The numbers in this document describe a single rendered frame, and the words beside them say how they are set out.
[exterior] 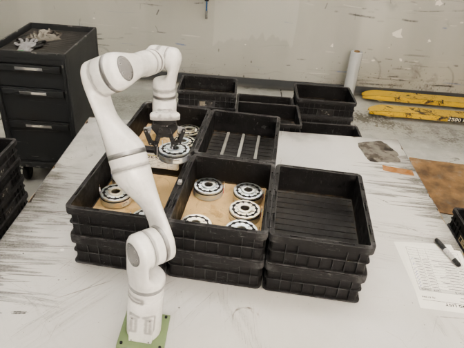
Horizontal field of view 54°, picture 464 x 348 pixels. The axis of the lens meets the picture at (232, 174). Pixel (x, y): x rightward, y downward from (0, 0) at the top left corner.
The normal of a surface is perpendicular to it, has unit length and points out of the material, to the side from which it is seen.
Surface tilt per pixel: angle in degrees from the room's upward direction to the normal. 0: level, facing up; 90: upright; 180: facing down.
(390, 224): 0
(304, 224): 0
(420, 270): 0
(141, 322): 88
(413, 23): 90
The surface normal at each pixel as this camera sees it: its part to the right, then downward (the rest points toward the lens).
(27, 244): 0.07, -0.84
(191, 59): -0.04, 0.53
